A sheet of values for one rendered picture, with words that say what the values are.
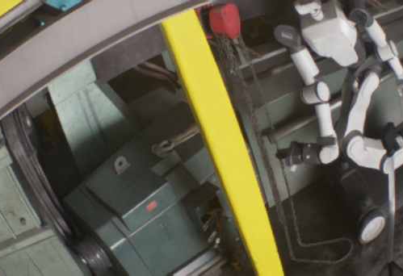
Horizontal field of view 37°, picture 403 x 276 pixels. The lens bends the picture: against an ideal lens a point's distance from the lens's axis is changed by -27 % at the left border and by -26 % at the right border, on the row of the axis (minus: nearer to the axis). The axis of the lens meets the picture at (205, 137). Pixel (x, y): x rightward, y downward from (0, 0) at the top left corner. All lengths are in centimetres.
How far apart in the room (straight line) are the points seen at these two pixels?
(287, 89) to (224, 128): 124
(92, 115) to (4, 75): 135
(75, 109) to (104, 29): 124
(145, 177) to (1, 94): 103
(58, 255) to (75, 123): 72
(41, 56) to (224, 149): 73
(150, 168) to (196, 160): 17
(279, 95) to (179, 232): 88
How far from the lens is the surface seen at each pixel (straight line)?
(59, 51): 203
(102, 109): 328
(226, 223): 296
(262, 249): 266
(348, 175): 353
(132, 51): 313
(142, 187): 279
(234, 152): 233
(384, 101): 386
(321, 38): 278
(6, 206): 284
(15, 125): 263
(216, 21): 256
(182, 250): 298
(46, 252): 296
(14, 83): 205
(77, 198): 295
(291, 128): 344
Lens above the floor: 261
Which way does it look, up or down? 37 degrees down
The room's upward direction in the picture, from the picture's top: 21 degrees counter-clockwise
